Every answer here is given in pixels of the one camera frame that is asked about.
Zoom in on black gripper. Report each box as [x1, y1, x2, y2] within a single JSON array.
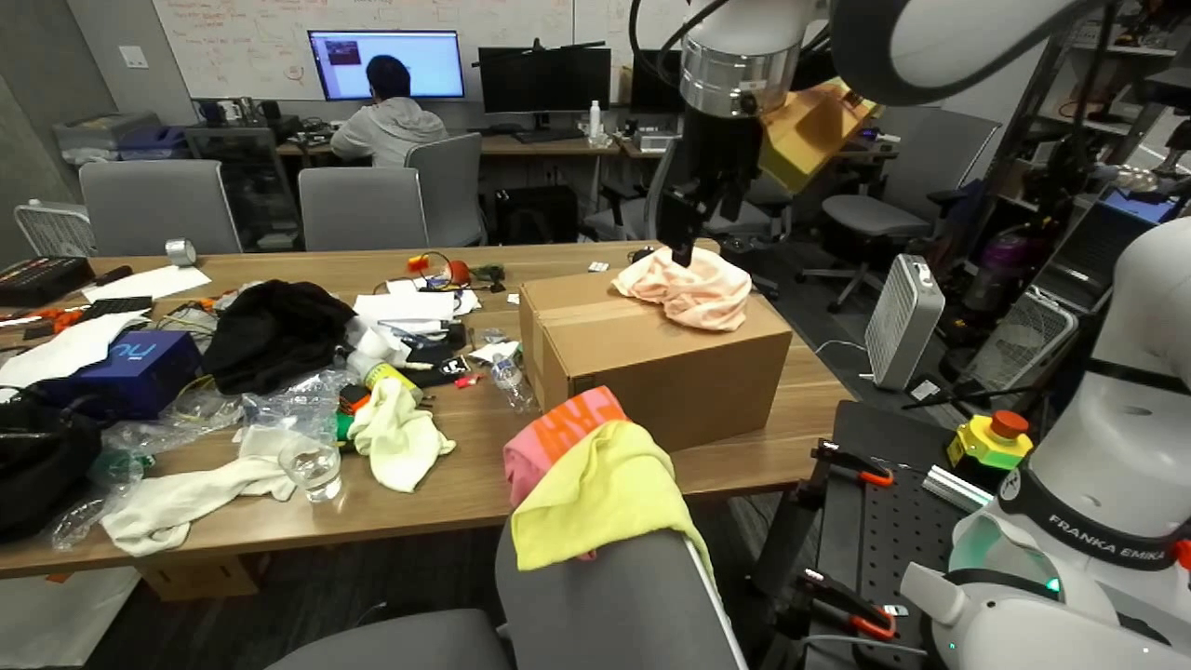
[[651, 111, 762, 273]]

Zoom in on peach cloth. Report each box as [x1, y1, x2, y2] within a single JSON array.
[[606, 241, 755, 335]]

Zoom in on pink and orange cloth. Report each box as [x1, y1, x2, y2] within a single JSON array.
[[499, 384, 629, 510]]

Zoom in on yellow-green cloth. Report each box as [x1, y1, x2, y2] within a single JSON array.
[[506, 418, 719, 581]]

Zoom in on large brown cardboard box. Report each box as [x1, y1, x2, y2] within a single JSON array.
[[518, 265, 796, 454]]

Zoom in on grey office chair holding clothes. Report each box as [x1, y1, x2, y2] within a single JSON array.
[[264, 500, 752, 670]]

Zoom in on blue box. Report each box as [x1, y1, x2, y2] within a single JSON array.
[[35, 323, 203, 423]]

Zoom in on dark computer monitor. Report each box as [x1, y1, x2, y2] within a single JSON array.
[[475, 46, 615, 118], [629, 50, 685, 118]]

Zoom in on long wooden desk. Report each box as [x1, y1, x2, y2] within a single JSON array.
[[270, 127, 680, 169]]

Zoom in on white space heater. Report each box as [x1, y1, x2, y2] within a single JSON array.
[[861, 253, 948, 396]]

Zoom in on orange toy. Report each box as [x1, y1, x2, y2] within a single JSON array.
[[407, 253, 475, 287]]

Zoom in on white paper stack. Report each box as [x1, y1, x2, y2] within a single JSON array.
[[350, 280, 484, 335]]

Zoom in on lit computer monitor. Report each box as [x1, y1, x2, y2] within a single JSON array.
[[305, 25, 468, 108]]

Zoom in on person in grey hoodie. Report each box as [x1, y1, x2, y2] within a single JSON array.
[[329, 51, 449, 173]]

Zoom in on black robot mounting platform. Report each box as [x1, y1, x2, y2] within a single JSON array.
[[740, 397, 1008, 670]]

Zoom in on yellow red emergency stop button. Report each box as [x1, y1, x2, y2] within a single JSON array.
[[944, 407, 1037, 495]]

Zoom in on pale yellow cloth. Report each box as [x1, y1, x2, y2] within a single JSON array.
[[345, 366, 459, 495]]

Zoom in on open laptop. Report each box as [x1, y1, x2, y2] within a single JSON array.
[[1030, 182, 1183, 316]]

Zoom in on dark metal shelf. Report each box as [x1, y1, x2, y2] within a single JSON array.
[[990, 0, 1191, 273]]

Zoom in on black garment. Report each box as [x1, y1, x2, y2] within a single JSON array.
[[202, 280, 360, 397]]

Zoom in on clear plastic bags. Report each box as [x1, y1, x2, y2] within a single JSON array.
[[233, 369, 366, 514]]

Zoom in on white paper sheet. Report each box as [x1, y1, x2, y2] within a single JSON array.
[[78, 265, 217, 309], [0, 309, 150, 391]]

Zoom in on cream white cloth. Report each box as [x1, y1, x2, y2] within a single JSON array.
[[95, 459, 296, 559]]

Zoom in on black keyboard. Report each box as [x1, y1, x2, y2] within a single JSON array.
[[0, 253, 95, 309]]

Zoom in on black bag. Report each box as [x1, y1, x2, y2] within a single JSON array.
[[0, 391, 107, 548]]

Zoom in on black clamp orange handle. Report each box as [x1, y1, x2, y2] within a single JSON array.
[[812, 438, 901, 495], [791, 567, 908, 643]]

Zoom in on white wire rack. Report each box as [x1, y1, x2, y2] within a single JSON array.
[[10, 199, 95, 260]]

